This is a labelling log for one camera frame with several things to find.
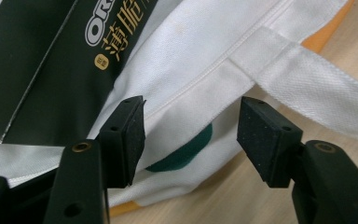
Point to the white tote bag coloured patches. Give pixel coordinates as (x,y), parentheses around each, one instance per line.
(199,56)

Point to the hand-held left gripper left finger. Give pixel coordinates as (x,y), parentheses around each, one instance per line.
(124,140)

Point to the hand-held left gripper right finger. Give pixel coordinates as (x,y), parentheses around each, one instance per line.
(264,140)

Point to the black snack box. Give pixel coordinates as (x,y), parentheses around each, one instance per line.
(52,71)

